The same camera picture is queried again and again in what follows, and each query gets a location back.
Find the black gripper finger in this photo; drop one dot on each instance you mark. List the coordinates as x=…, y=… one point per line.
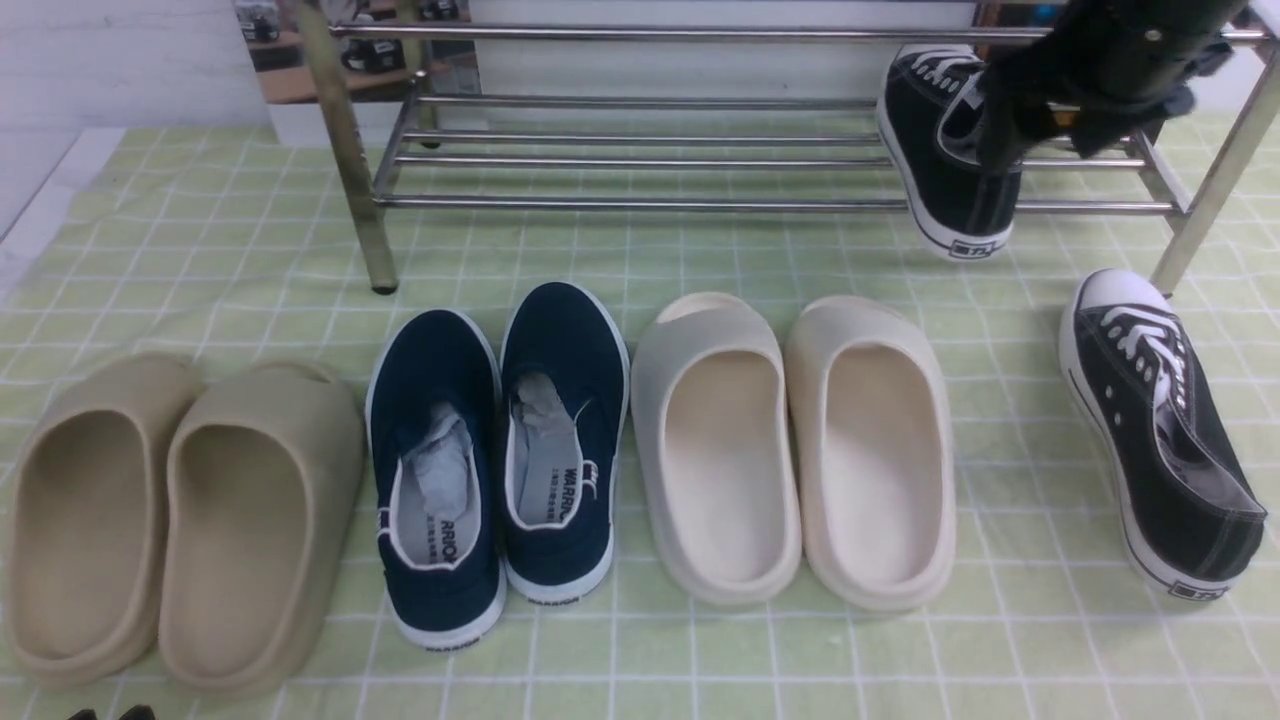
x=139, y=712

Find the black canvas sneaker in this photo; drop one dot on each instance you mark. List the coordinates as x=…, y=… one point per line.
x=930, y=116
x=1191, y=522

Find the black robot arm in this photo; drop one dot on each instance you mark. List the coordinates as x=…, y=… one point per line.
x=495, y=475

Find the navy slip-on shoe, left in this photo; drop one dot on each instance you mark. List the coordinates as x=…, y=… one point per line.
x=431, y=418

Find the navy slip-on shoe, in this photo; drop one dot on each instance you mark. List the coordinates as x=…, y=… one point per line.
x=565, y=383
x=431, y=418

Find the navy slip-on shoe, right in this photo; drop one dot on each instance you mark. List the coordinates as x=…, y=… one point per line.
x=565, y=383

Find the metal shoe rack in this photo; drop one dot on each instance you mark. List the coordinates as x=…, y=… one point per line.
x=640, y=160

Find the tan slide slipper, outer left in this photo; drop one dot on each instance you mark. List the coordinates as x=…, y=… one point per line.
x=84, y=572

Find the tan slide slipper, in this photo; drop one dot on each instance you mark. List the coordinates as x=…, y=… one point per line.
x=262, y=477
x=84, y=572

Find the tan slide slipper, inner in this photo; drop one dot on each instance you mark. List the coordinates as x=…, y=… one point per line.
x=262, y=477

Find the green checked tablecloth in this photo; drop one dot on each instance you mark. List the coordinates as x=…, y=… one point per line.
x=227, y=246

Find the cream slide slipper, left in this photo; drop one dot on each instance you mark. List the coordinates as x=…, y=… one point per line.
x=708, y=405

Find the cream slide slipper, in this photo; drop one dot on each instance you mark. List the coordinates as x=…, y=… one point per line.
x=708, y=405
x=875, y=453

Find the cream slide slipper, right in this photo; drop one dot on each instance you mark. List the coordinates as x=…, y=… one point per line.
x=875, y=453

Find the black canvas sneaker on table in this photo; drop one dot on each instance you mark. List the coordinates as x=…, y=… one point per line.
x=1191, y=522

